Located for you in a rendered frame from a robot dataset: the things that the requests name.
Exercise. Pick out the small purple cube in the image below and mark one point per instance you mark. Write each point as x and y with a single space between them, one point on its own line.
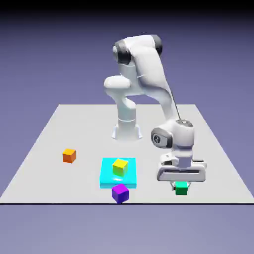
120 193

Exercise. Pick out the small yellow cube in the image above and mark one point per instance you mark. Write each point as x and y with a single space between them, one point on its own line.
120 167

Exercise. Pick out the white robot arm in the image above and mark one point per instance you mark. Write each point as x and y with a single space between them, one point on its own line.
146 69

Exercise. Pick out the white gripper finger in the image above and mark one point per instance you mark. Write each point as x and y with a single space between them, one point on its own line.
188 184
172 185

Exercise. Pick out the small green cube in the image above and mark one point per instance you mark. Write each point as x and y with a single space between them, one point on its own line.
181 188

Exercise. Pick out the small orange cube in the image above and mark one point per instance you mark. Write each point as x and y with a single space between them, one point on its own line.
69 156

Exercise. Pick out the large cyan box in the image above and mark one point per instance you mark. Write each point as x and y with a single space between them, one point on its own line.
107 174

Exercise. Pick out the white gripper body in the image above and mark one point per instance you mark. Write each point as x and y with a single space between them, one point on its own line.
181 175

